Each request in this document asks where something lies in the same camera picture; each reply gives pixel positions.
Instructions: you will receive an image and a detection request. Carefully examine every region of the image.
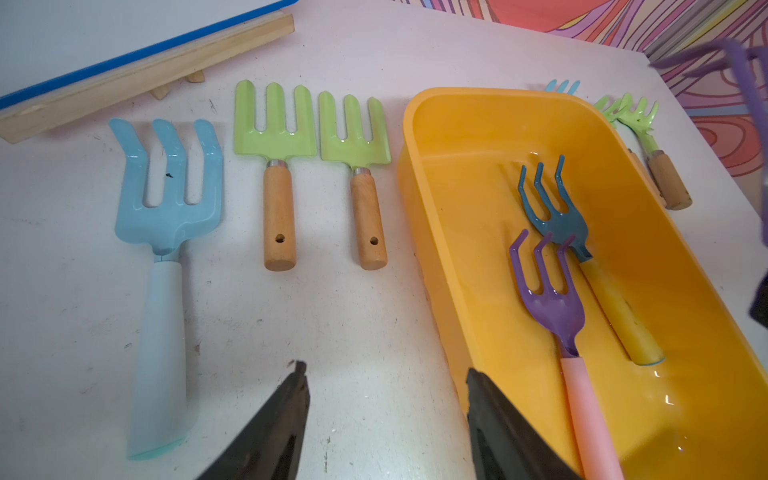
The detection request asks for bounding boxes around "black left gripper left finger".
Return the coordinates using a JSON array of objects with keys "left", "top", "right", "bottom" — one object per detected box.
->
[{"left": 200, "top": 361, "right": 310, "bottom": 479}]

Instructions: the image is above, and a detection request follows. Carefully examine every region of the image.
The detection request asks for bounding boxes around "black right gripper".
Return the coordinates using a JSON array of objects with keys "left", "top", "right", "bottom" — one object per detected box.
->
[{"left": 749, "top": 274, "right": 768, "bottom": 328}]

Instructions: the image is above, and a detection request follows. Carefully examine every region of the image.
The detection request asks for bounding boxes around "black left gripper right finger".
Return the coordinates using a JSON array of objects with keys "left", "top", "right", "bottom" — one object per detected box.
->
[{"left": 466, "top": 368, "right": 579, "bottom": 480}]

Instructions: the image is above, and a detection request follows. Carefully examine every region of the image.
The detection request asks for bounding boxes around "purple cultivator pink handle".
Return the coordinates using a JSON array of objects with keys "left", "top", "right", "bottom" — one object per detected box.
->
[
  {"left": 509, "top": 229, "right": 624, "bottom": 479},
  {"left": 650, "top": 39, "right": 767, "bottom": 245}
]

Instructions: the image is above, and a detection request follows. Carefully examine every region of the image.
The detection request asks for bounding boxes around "light blue rake wooden handle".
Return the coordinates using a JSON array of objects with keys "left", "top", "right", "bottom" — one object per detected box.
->
[{"left": 109, "top": 118, "right": 224, "bottom": 460}]

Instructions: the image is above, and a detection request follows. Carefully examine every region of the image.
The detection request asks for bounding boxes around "yellow plastic storage tray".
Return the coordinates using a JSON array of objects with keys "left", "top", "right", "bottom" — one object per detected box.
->
[{"left": 398, "top": 88, "right": 767, "bottom": 479}]

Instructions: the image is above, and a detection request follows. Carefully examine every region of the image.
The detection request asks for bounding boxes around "teal cultivator yellow handle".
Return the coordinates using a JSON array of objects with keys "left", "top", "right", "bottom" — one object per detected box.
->
[{"left": 517, "top": 156, "right": 665, "bottom": 366}]

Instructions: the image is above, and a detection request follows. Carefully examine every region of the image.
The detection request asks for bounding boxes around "green hand fork wooden handle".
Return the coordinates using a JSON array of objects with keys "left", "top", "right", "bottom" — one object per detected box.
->
[{"left": 318, "top": 91, "right": 392, "bottom": 270}]

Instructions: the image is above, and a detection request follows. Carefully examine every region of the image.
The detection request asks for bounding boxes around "green rake wooden handle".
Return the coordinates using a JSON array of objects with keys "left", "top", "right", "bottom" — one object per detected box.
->
[{"left": 234, "top": 80, "right": 318, "bottom": 271}]

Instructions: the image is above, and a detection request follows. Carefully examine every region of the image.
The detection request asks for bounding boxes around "wooden whiteboard stand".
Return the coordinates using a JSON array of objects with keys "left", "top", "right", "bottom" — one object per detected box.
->
[{"left": 1, "top": 10, "right": 295, "bottom": 144}]

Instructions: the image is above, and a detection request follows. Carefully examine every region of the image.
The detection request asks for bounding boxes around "blue framed whiteboard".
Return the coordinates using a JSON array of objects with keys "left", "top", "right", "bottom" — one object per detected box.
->
[{"left": 1, "top": 0, "right": 287, "bottom": 108}]

